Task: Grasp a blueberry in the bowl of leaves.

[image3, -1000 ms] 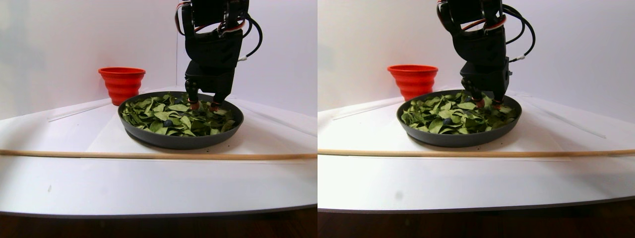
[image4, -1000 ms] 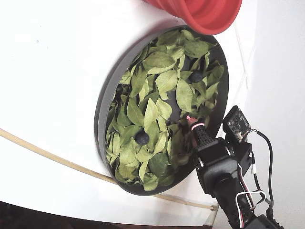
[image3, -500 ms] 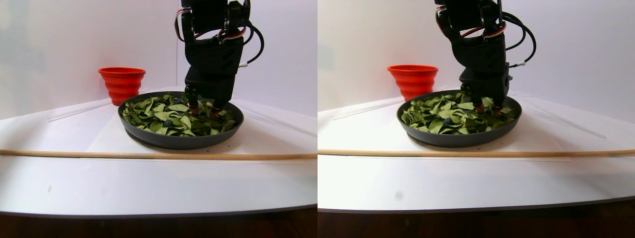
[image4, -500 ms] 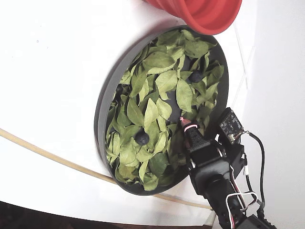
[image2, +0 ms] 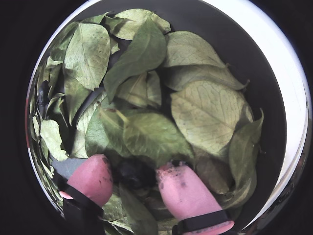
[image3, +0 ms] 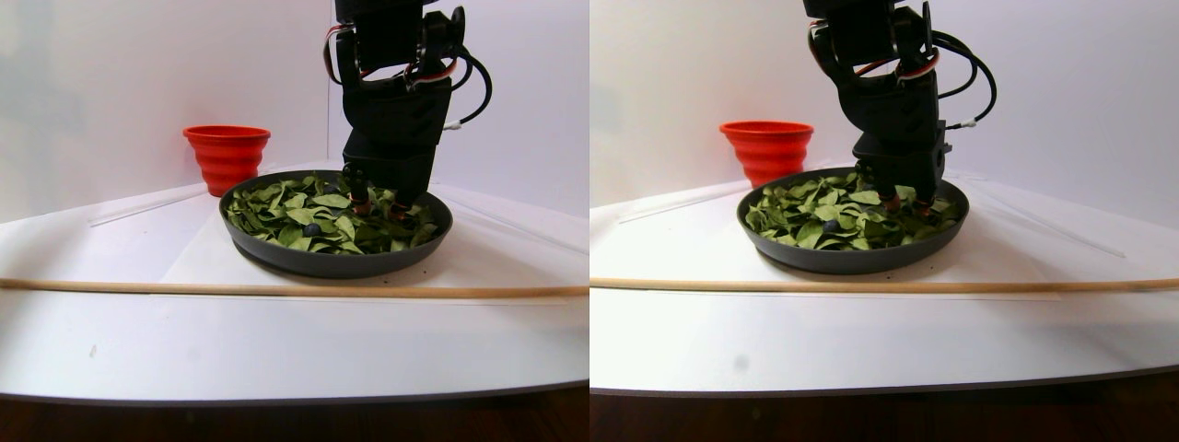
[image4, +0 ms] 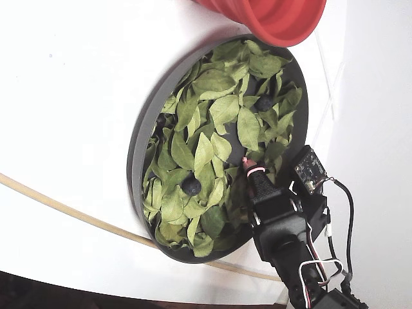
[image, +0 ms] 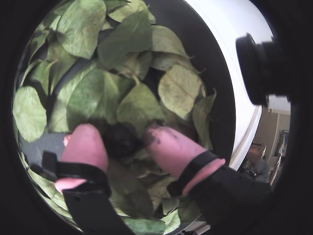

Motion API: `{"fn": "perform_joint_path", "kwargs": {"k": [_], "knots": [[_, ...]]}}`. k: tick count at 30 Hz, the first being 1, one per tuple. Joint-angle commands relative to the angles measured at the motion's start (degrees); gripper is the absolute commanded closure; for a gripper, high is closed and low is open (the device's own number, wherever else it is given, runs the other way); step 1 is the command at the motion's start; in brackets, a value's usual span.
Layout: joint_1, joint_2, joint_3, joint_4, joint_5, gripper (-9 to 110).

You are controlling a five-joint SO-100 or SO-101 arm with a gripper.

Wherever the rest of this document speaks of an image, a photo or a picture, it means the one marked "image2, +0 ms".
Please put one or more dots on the large dark blueberry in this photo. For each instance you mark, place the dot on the large dark blueberry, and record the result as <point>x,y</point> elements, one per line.
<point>42,94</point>

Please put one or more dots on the pink covered gripper finger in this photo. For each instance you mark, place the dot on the pink covered gripper finger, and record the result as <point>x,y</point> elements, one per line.
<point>93,176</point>
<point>185,193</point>

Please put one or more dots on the dark grey round bowl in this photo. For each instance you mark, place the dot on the dark grey round bowl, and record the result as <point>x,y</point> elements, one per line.
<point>244,54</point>

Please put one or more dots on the small dark blueberry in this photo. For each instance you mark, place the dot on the small dark blueberry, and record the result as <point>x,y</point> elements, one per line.
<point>129,171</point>

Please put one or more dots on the pile of green leaves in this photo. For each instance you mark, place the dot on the pile of green leaves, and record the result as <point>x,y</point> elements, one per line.
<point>207,117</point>

